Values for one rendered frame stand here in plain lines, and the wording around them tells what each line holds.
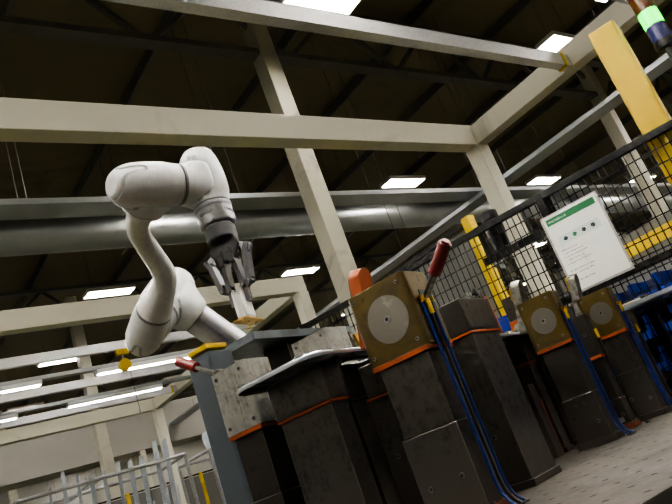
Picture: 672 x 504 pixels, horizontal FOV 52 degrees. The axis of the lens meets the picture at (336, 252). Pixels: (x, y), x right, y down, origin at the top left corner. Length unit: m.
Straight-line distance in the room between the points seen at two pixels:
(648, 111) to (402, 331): 1.82
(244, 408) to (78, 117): 3.55
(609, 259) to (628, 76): 0.66
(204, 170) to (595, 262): 1.50
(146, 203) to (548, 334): 0.96
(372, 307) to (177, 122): 3.91
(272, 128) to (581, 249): 3.12
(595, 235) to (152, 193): 1.62
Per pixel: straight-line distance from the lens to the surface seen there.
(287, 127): 5.33
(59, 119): 4.58
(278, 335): 1.57
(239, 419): 1.26
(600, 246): 2.62
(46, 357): 8.92
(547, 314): 1.63
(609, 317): 1.96
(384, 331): 1.05
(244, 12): 4.00
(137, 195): 1.61
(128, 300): 8.03
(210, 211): 1.66
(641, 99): 2.71
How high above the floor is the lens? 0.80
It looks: 18 degrees up
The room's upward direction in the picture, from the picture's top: 20 degrees counter-clockwise
